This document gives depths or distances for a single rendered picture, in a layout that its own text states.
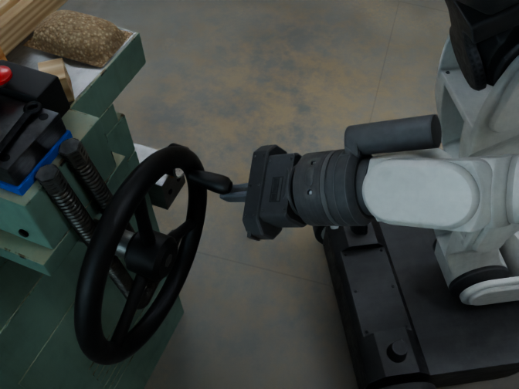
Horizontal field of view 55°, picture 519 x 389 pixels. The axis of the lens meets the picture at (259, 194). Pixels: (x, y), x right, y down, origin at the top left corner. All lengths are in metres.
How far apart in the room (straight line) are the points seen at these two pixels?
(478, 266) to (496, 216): 0.77
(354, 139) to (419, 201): 0.11
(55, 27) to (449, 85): 0.61
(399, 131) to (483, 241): 0.54
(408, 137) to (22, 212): 0.40
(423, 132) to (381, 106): 1.54
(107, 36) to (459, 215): 0.56
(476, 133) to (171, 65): 1.63
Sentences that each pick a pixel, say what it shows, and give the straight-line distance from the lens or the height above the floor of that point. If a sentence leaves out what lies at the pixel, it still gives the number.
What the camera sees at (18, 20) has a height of 0.93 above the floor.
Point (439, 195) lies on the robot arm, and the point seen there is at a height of 1.01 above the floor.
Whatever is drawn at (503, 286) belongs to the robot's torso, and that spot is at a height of 0.32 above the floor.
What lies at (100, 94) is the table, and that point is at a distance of 0.78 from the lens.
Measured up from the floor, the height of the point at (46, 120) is 1.00.
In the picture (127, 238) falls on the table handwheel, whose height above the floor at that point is 0.83.
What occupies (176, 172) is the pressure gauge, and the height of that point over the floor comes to 0.65.
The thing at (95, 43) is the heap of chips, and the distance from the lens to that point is 0.80.
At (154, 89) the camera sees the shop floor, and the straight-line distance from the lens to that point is 2.12.
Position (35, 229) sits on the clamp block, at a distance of 0.60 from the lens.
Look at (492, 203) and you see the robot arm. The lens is 0.49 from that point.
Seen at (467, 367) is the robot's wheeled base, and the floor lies 0.17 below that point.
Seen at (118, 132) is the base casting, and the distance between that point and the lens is 0.85.
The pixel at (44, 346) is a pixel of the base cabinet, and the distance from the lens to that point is 0.90.
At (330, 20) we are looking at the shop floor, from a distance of 2.47.
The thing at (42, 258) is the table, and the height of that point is 0.87.
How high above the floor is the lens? 1.37
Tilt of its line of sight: 53 degrees down
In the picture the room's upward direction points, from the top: straight up
